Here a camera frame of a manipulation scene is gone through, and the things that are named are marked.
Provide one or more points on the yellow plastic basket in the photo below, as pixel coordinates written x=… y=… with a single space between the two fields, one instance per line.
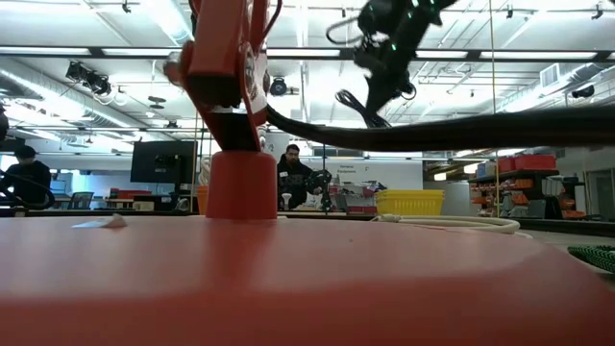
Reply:
x=408 y=203

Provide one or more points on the person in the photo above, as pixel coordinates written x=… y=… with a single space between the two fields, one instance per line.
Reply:
x=28 y=180
x=294 y=180

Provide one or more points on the black security camera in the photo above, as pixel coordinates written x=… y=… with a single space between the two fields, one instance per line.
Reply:
x=583 y=91

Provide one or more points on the thick black braided sleeve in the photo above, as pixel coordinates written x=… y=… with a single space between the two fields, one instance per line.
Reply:
x=480 y=130

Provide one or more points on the small white stand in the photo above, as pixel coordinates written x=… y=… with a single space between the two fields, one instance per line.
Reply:
x=286 y=199

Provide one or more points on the black ceiling camera rig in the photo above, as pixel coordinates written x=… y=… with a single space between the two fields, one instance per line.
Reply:
x=91 y=79

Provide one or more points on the orange plastic basket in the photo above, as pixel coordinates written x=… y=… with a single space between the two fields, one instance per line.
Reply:
x=203 y=199

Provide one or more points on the round black ceiling camera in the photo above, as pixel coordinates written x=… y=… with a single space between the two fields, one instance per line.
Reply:
x=278 y=87

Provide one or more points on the shelf with orange bins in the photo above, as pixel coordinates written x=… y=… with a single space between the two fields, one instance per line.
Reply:
x=516 y=192

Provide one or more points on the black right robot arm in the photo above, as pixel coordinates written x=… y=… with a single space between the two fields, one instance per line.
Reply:
x=403 y=19

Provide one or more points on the black background robot arm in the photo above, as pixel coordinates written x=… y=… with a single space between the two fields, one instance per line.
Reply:
x=324 y=185

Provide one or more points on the ceiling air vent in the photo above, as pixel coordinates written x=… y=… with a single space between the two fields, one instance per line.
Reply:
x=550 y=75

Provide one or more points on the white sign board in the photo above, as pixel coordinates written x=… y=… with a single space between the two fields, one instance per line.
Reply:
x=384 y=174

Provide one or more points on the black monitor screen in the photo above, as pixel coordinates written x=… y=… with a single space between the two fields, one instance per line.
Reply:
x=161 y=161

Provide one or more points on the red storage bin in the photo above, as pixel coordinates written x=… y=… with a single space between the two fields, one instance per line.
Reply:
x=534 y=162

